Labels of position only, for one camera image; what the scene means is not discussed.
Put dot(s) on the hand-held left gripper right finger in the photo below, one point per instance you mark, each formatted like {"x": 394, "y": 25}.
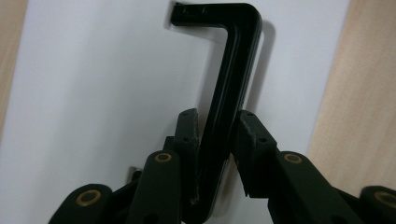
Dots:
{"x": 253, "y": 155}

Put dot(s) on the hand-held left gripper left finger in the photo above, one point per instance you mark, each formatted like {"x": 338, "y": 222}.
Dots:
{"x": 186, "y": 140}

